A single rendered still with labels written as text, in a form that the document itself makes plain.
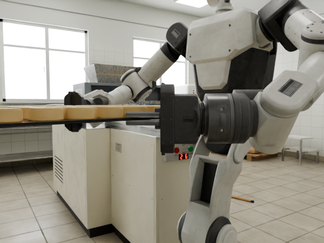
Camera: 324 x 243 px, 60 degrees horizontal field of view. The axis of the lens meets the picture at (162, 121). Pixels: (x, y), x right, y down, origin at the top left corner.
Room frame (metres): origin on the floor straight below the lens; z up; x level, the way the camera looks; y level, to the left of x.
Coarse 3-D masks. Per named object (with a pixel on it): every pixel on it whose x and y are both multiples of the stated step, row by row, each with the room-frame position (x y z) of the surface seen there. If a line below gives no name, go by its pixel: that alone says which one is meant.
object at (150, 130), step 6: (108, 126) 2.19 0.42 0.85; (114, 126) 2.09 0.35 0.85; (120, 126) 2.00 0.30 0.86; (126, 126) 1.90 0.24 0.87; (132, 126) 1.83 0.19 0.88; (138, 126) 1.75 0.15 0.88; (144, 126) 1.69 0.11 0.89; (150, 126) 1.62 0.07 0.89; (138, 132) 1.75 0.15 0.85; (144, 132) 1.69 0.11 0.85; (150, 132) 1.62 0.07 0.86; (156, 132) 1.56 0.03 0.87
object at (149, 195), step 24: (120, 144) 1.97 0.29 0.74; (144, 144) 1.66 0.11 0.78; (120, 168) 1.97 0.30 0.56; (144, 168) 1.66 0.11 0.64; (168, 168) 1.59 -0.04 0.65; (120, 192) 1.98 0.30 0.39; (144, 192) 1.66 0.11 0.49; (168, 192) 1.59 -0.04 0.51; (120, 216) 1.98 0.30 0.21; (144, 216) 1.67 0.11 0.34; (168, 216) 1.59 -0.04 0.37; (144, 240) 1.67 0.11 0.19; (168, 240) 1.59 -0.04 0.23
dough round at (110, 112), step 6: (96, 108) 0.49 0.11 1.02; (102, 108) 0.48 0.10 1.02; (108, 108) 0.48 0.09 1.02; (114, 108) 0.48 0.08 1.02; (120, 108) 0.49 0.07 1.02; (96, 114) 0.49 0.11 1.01; (102, 114) 0.48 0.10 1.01; (108, 114) 0.48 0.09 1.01; (114, 114) 0.48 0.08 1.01; (120, 114) 0.49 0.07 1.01
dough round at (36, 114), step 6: (30, 108) 0.41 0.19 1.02; (36, 108) 0.41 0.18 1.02; (42, 108) 0.41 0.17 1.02; (48, 108) 0.41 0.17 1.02; (54, 108) 0.42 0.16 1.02; (60, 108) 0.43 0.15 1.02; (30, 114) 0.41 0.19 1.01; (36, 114) 0.40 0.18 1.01; (42, 114) 0.40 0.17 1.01; (48, 114) 0.41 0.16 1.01; (54, 114) 0.41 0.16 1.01; (60, 114) 0.42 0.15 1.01; (30, 120) 0.41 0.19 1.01; (36, 120) 0.40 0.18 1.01; (42, 120) 0.40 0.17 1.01; (48, 120) 0.41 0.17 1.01; (54, 120) 0.42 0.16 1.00; (60, 120) 0.43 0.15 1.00
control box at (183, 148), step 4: (176, 144) 1.59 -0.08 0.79; (180, 144) 1.60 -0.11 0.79; (184, 144) 1.62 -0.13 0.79; (188, 144) 1.63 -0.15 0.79; (192, 144) 1.65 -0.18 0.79; (180, 148) 1.60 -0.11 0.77; (184, 148) 1.62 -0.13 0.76; (188, 148) 1.63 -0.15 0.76; (180, 152) 1.60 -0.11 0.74; (184, 152) 1.62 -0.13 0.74; (188, 152) 1.63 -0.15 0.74; (192, 152) 1.65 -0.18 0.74; (164, 156) 1.56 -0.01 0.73; (168, 156) 1.56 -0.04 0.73; (172, 156) 1.57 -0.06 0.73; (176, 156) 1.59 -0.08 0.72; (184, 156) 1.61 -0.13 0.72; (188, 156) 1.63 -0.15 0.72; (164, 160) 1.56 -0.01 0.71; (168, 160) 1.56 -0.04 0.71; (172, 160) 1.57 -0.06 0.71; (176, 160) 1.59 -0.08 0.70
